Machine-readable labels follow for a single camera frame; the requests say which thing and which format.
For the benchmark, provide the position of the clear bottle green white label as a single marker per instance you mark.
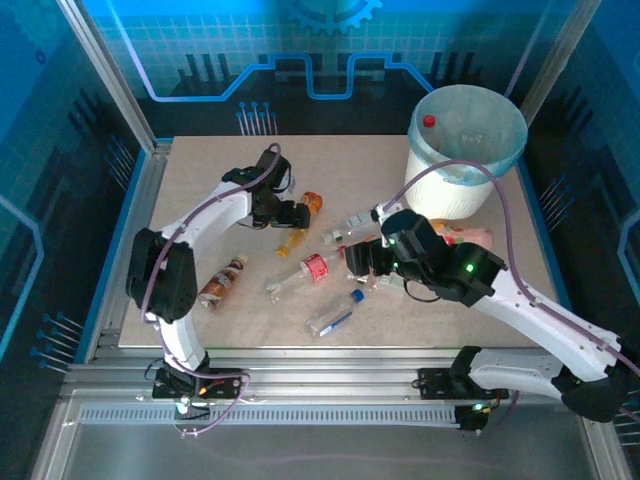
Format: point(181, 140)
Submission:
point(392, 286)
point(357, 222)

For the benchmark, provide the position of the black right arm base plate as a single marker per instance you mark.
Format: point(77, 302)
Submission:
point(432, 382)

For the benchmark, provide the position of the clear bottle blue cap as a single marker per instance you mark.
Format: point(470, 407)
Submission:
point(332, 315)

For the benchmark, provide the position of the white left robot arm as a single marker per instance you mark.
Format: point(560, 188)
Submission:
point(220, 210)

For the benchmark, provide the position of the aluminium frame post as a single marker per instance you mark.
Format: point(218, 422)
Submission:
point(564, 42)
point(111, 75)

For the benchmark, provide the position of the grey metal shelf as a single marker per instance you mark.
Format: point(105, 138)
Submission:
point(325, 452)

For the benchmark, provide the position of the long clear bottle red label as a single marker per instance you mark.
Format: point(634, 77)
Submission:
point(315, 266)

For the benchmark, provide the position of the aluminium side rail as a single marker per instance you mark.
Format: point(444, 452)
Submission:
point(145, 200)

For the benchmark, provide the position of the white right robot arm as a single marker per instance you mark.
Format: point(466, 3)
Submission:
point(550, 325)

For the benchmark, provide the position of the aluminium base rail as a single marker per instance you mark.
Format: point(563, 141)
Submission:
point(325, 370)

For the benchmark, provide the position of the brown drink bottle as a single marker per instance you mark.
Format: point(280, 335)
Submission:
point(220, 285)

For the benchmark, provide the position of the white plastic bin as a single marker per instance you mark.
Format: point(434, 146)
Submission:
point(440, 195)

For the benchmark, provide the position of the aluminium left frame post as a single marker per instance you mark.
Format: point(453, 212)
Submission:
point(111, 75)

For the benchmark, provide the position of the small yellow juice bottle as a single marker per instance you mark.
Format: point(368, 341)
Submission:
point(292, 242)

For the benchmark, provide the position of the pink bottle colourful label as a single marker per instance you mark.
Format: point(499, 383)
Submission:
point(475, 236)

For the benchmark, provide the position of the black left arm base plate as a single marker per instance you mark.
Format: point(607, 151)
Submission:
point(225, 385)

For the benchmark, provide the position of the aluminium right frame post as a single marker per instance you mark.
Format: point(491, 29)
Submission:
point(564, 42)

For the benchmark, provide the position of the small clear bottle white label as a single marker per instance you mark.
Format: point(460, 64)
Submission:
point(356, 281)

